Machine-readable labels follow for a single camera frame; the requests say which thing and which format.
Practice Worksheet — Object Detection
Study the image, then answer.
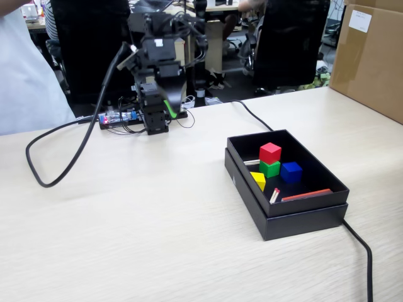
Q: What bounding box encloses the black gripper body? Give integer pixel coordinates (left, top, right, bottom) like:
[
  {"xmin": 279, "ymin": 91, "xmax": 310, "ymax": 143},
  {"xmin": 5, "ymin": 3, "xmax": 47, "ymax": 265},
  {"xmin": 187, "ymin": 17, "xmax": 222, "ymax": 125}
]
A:
[{"xmin": 139, "ymin": 36, "xmax": 186, "ymax": 79}]

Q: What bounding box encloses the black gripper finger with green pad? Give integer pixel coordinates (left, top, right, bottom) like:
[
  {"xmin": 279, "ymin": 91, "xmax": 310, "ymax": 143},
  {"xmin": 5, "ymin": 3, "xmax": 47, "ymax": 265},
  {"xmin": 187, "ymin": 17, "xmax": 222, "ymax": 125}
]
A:
[
  {"xmin": 157, "ymin": 77, "xmax": 187, "ymax": 117},
  {"xmin": 162, "ymin": 98, "xmax": 178, "ymax": 120}
]

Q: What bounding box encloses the red wooden cube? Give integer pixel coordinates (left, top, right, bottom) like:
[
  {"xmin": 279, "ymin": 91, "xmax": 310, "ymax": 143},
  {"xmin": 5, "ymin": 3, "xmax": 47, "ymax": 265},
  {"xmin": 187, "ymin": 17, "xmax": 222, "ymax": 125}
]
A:
[{"xmin": 259, "ymin": 142, "xmax": 282, "ymax": 164}]

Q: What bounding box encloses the yellow wooden cube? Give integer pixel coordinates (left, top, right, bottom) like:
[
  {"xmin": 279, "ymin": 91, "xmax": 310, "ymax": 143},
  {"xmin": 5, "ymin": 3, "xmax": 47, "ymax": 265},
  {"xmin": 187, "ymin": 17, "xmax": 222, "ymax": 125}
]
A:
[{"xmin": 250, "ymin": 171, "xmax": 267, "ymax": 193}]

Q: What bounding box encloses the green wooden cube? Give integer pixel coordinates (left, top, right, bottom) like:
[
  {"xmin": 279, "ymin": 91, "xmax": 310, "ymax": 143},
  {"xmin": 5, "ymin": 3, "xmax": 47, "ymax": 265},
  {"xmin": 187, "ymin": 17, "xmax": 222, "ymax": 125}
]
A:
[{"xmin": 259, "ymin": 159, "xmax": 281, "ymax": 179}]

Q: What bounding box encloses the blue wooden cube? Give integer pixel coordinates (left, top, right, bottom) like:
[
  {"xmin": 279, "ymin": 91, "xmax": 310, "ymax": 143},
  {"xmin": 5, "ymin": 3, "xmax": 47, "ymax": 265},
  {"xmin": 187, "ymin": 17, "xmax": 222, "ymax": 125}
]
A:
[{"xmin": 280, "ymin": 161, "xmax": 304, "ymax": 184}]

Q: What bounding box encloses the black open cardboard box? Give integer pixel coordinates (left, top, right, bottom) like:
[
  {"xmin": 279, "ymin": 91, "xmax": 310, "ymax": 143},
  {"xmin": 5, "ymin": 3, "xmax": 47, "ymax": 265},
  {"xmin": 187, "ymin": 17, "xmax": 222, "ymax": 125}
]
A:
[{"xmin": 226, "ymin": 128, "xmax": 350, "ymax": 218}]

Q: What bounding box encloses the large brown cardboard box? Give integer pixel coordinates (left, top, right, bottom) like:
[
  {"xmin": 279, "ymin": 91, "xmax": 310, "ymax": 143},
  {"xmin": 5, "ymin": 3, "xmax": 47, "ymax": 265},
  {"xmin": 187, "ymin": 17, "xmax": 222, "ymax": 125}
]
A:
[{"xmin": 328, "ymin": 0, "xmax": 403, "ymax": 125}]

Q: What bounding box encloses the black pole stand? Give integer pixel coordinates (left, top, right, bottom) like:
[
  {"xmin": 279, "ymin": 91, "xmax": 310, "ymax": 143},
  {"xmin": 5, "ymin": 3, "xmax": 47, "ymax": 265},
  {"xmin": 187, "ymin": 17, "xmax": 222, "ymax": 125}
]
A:
[{"xmin": 192, "ymin": 0, "xmax": 209, "ymax": 99}]

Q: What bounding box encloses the dark laptop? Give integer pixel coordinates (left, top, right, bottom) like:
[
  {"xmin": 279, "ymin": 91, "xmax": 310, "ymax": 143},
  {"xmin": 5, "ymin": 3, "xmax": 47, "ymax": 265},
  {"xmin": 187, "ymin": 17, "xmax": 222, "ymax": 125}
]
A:
[{"xmin": 130, "ymin": 0, "xmax": 174, "ymax": 14}]

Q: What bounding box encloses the controller board with red LED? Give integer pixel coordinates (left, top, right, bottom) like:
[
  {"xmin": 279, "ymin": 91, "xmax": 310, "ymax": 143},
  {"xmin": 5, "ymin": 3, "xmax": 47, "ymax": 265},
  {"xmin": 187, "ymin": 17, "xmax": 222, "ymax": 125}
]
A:
[{"xmin": 98, "ymin": 110, "xmax": 139, "ymax": 130}]

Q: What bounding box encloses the black office chair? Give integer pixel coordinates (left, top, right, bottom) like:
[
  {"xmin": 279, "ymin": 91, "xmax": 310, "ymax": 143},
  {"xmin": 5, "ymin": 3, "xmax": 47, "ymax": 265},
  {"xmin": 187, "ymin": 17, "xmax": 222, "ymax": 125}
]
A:
[
  {"xmin": 50, "ymin": 0, "xmax": 142, "ymax": 116},
  {"xmin": 251, "ymin": 0, "xmax": 331, "ymax": 92}
]

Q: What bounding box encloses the seated background person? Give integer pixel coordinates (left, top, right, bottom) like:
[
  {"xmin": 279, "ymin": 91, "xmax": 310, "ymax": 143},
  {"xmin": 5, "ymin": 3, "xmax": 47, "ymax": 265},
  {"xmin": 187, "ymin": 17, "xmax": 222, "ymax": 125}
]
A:
[{"xmin": 222, "ymin": 0, "xmax": 266, "ymax": 42}]

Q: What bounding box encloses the green patterned bag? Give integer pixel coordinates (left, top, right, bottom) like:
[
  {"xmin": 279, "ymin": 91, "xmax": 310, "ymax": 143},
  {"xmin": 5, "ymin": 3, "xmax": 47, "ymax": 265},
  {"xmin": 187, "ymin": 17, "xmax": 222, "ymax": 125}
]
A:
[{"xmin": 297, "ymin": 70, "xmax": 331, "ymax": 92}]

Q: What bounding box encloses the person in white shirt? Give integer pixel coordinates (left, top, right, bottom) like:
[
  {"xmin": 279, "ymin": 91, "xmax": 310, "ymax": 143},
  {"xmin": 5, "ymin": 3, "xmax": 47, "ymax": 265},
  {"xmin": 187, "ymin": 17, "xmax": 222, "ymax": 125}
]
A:
[{"xmin": 0, "ymin": 0, "xmax": 79, "ymax": 137}]

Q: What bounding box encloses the orange matchbox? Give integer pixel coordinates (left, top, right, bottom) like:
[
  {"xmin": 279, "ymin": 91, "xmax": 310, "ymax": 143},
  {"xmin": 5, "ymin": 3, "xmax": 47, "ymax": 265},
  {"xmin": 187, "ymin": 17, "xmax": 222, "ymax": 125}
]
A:
[{"xmin": 281, "ymin": 188, "xmax": 333, "ymax": 202}]

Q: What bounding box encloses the white paper label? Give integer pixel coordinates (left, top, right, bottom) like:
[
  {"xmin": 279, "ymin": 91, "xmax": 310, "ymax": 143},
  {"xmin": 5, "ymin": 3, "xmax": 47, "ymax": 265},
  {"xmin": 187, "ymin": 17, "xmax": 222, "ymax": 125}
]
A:
[{"xmin": 349, "ymin": 9, "xmax": 372, "ymax": 32}]

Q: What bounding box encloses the thin black wire loop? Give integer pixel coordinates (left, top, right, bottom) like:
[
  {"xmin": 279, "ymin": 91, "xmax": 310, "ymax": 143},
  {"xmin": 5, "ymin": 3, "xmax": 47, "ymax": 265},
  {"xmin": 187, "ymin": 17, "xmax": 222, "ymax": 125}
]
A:
[{"xmin": 175, "ymin": 113, "xmax": 195, "ymax": 130}]

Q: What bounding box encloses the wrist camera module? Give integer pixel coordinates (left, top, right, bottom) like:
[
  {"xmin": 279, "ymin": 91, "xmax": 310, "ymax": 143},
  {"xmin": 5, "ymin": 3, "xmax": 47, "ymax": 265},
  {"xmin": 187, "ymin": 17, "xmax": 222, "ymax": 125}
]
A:
[{"xmin": 116, "ymin": 47, "xmax": 139, "ymax": 72}]

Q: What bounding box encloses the thick black camera cable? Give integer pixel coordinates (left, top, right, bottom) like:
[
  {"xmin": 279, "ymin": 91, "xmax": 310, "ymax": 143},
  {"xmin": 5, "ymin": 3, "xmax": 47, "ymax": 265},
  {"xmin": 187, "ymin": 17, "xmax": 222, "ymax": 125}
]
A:
[{"xmin": 25, "ymin": 42, "xmax": 136, "ymax": 189}]

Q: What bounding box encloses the black power cable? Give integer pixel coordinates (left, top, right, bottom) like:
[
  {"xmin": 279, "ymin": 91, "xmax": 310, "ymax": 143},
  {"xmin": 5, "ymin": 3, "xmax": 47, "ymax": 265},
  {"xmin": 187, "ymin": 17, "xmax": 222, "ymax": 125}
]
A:
[{"xmin": 230, "ymin": 99, "xmax": 375, "ymax": 302}]

